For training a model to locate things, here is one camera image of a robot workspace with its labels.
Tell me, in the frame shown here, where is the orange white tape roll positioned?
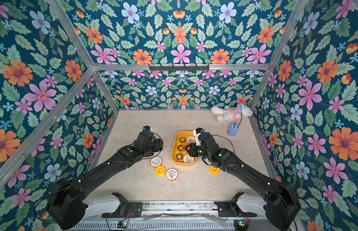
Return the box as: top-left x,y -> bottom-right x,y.
186,136 -> 196,143
183,155 -> 194,164
166,168 -> 178,182
150,157 -> 162,168

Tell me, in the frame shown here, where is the yellow black tape roll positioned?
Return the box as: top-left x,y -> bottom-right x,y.
177,145 -> 185,152
175,154 -> 183,161
179,137 -> 187,143

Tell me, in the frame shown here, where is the yellow plastic storage box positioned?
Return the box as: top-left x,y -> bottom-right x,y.
171,130 -> 197,167

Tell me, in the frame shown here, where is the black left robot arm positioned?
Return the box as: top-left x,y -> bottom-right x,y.
46,126 -> 163,230

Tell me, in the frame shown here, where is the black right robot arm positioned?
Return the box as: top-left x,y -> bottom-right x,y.
186,128 -> 301,231

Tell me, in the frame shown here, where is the white plush toy pink shirt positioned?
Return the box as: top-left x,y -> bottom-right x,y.
211,104 -> 253,123

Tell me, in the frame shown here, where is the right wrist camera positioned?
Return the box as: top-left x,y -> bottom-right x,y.
193,128 -> 204,146

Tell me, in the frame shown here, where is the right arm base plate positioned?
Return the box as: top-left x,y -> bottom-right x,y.
215,192 -> 257,218

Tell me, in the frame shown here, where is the aluminium front rail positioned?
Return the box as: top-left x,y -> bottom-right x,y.
60,200 -> 299,220

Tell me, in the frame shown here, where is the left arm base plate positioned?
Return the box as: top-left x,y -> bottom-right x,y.
102,192 -> 143,218

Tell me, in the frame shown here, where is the black wall hook rail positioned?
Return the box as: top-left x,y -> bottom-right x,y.
148,64 -> 210,72

